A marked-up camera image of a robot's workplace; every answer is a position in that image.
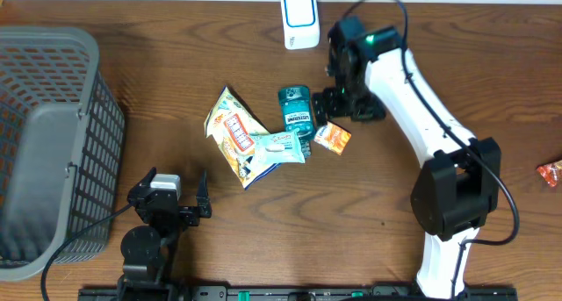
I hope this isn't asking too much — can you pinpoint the white barcode scanner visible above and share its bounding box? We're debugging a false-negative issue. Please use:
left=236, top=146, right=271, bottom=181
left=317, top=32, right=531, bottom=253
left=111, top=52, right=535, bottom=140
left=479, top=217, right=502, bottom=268
left=280, top=0, right=321, bottom=50

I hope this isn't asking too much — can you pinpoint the yellow snack bag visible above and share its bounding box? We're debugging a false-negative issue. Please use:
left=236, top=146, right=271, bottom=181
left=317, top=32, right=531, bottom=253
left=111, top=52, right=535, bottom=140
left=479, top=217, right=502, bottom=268
left=204, top=86, right=279, bottom=190

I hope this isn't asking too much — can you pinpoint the orange Kleenex tissue pack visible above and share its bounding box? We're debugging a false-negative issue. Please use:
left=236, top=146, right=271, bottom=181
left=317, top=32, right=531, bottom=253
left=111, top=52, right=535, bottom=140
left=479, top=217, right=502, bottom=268
left=313, top=121, right=351, bottom=155

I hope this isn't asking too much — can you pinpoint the red Top snack bar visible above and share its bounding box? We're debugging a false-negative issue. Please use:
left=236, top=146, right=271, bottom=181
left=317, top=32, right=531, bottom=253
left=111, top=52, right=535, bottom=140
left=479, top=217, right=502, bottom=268
left=537, top=161, right=562, bottom=187

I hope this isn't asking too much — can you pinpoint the pale green wipes pack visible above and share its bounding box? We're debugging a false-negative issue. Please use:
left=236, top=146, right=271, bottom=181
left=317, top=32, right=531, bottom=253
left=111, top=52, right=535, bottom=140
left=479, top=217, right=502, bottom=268
left=250, top=130, right=305, bottom=165

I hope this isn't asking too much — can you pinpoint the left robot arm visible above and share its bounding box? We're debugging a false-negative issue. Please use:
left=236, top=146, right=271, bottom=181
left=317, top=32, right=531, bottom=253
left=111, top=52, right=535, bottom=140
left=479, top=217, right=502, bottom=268
left=116, top=168, right=213, bottom=301

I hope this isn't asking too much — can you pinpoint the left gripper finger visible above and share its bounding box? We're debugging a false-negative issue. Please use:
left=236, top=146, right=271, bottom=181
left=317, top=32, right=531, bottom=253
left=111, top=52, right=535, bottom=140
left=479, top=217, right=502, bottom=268
left=138, top=167, right=157, bottom=189
left=196, top=171, right=211, bottom=209

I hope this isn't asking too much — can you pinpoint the blue mouthwash bottle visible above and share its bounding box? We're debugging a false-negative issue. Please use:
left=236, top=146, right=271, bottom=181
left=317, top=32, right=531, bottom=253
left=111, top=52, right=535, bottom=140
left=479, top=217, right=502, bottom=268
left=277, top=85, right=316, bottom=158

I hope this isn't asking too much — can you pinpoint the grey plastic shopping basket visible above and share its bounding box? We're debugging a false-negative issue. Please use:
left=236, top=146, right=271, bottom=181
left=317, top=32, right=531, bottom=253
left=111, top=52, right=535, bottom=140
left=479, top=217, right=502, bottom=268
left=1, top=26, right=125, bottom=282

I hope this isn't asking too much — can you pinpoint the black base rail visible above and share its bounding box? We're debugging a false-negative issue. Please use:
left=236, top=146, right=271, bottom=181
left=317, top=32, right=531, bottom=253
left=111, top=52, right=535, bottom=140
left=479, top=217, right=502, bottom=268
left=77, top=284, right=520, bottom=301

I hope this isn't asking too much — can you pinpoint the black cable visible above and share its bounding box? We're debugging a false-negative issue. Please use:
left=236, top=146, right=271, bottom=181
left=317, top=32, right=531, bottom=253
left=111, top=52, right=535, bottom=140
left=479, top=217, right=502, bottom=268
left=340, top=0, right=522, bottom=300
left=40, top=203, right=133, bottom=301

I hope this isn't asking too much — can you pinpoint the left black cable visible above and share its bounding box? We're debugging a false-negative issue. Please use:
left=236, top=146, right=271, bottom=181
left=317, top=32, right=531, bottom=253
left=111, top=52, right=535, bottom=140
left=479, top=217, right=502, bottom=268
left=40, top=203, right=133, bottom=301

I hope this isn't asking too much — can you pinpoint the right black cable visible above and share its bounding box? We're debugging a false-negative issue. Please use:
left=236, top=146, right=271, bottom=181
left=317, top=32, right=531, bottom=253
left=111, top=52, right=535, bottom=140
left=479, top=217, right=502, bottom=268
left=340, top=0, right=522, bottom=300

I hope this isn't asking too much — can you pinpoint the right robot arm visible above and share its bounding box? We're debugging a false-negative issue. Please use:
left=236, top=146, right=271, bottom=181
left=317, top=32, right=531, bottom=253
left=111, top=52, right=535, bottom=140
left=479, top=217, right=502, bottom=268
left=312, top=16, right=501, bottom=299

